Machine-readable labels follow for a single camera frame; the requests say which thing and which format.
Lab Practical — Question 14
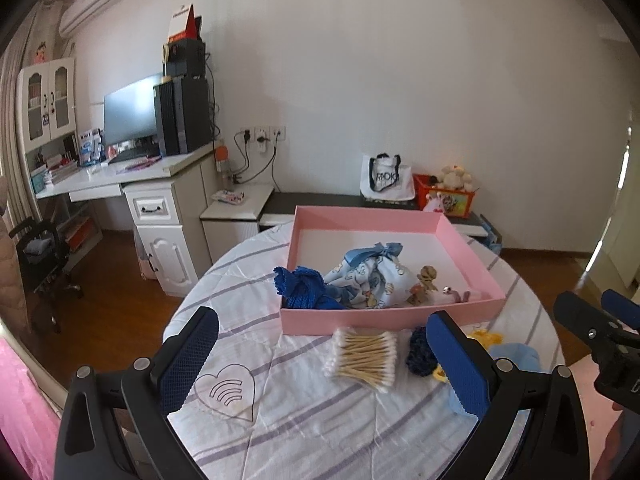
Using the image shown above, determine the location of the black white tv bench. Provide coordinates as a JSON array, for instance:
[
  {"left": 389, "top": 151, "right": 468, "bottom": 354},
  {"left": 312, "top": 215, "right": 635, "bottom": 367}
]
[{"left": 199, "top": 183, "right": 494, "bottom": 266}]

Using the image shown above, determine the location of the white wall air conditioner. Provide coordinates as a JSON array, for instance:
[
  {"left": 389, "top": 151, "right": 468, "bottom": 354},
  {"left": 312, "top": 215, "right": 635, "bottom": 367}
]
[{"left": 57, "top": 0, "right": 136, "bottom": 39}]

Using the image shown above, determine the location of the small patterned pouch on shelf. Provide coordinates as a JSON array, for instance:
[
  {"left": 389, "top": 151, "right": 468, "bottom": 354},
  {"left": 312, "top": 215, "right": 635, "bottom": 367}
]
[{"left": 212, "top": 190, "right": 245, "bottom": 206}]

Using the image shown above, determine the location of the wall power outlet strip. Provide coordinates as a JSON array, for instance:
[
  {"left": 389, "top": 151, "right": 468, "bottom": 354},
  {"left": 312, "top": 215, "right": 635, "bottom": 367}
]
[{"left": 240, "top": 126, "right": 286, "bottom": 142}]

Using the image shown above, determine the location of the royal blue knit cloth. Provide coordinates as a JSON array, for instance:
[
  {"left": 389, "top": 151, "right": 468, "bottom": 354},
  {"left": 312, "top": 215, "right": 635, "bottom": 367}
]
[{"left": 273, "top": 266, "right": 345, "bottom": 310}]

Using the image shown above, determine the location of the white glass door cabinet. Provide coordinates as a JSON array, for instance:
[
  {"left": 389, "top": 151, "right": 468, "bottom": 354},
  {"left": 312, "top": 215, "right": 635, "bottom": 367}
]
[{"left": 16, "top": 58, "right": 76, "bottom": 153}]

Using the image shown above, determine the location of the pink shallow cardboard box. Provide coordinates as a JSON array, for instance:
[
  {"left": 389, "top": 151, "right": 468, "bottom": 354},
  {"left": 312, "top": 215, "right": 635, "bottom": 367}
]
[{"left": 280, "top": 206, "right": 506, "bottom": 336}]

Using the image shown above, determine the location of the black office chair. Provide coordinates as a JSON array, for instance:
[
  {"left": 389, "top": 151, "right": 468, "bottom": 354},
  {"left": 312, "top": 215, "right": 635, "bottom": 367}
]
[{"left": 9, "top": 217, "right": 84, "bottom": 334}]

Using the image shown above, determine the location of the white tote bag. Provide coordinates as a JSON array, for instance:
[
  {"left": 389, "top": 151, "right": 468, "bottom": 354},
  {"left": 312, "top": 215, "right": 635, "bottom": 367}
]
[{"left": 359, "top": 153, "right": 416, "bottom": 202}]

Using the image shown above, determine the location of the black computer tower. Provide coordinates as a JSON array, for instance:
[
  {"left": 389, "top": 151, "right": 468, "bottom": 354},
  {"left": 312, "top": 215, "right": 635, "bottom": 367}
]
[{"left": 154, "top": 76, "right": 213, "bottom": 157}]

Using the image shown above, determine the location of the white desk with drawers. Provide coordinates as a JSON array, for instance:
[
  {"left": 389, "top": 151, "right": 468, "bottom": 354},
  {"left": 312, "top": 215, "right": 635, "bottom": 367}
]
[{"left": 36, "top": 143, "right": 216, "bottom": 297}]

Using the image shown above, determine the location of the pink plush toy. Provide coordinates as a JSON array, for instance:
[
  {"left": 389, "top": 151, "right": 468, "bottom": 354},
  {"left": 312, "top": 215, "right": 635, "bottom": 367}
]
[{"left": 423, "top": 192, "right": 445, "bottom": 214}]

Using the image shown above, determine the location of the white striped quilted tablecloth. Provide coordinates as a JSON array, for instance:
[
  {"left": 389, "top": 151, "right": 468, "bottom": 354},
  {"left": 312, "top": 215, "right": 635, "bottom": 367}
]
[{"left": 162, "top": 221, "right": 566, "bottom": 480}]

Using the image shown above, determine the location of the dark navy crochet scrunchie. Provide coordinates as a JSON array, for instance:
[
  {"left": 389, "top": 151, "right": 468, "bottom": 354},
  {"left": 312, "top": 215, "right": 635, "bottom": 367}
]
[{"left": 406, "top": 326, "right": 438, "bottom": 377}]

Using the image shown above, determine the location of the blue patterned drawstring pouch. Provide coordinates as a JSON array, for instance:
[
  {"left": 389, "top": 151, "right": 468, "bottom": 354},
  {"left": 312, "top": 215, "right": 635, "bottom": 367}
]
[{"left": 323, "top": 243, "right": 418, "bottom": 310}]

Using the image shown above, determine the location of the cotton swabs plastic pack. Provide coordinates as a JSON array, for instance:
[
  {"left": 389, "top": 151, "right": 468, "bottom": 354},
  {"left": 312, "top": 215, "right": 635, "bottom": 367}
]
[{"left": 323, "top": 328, "right": 398, "bottom": 393}]

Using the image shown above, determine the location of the cream plush sheep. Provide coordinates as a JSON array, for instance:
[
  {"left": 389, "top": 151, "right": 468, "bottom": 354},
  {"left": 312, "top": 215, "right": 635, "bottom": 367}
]
[{"left": 437, "top": 165, "right": 474, "bottom": 192}]

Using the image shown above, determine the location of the black box on tower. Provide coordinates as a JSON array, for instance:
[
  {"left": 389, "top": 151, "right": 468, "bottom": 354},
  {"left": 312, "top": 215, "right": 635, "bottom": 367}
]
[{"left": 163, "top": 38, "right": 206, "bottom": 78}]

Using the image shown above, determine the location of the tan stocking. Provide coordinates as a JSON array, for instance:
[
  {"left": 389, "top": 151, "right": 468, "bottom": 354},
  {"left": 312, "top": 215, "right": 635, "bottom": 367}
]
[{"left": 407, "top": 264, "right": 438, "bottom": 307}]

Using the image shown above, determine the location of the yellow crochet hat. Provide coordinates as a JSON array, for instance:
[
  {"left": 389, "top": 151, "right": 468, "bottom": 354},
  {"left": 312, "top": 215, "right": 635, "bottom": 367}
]
[{"left": 432, "top": 328, "right": 503, "bottom": 384}]

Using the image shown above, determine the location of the orange toy storage box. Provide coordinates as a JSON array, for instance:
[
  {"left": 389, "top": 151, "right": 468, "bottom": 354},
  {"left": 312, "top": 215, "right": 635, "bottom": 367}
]
[{"left": 412, "top": 174, "right": 475, "bottom": 219}]

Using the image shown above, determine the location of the clear bag with mauve strap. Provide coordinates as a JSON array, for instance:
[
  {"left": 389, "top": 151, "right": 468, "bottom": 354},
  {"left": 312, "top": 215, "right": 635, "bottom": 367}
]
[{"left": 431, "top": 286, "right": 485, "bottom": 306}]

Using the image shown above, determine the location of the black computer monitor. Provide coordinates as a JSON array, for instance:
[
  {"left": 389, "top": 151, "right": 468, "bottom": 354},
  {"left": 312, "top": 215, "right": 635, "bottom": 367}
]
[{"left": 103, "top": 74, "right": 162, "bottom": 145}]

